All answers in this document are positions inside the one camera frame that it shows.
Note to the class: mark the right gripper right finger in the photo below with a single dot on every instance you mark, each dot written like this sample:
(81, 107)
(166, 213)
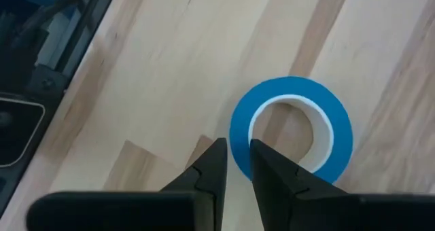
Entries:
(278, 190)

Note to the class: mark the light blue tape roll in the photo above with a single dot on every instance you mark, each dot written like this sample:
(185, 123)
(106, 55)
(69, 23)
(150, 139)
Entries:
(292, 86)

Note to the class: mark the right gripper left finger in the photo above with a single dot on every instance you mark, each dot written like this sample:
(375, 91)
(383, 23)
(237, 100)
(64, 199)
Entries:
(207, 176)

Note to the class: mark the black aluminium table frame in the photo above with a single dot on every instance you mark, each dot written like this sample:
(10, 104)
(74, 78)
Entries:
(51, 85)

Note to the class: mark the black device with pale rim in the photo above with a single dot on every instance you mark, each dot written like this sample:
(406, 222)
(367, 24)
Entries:
(17, 132)

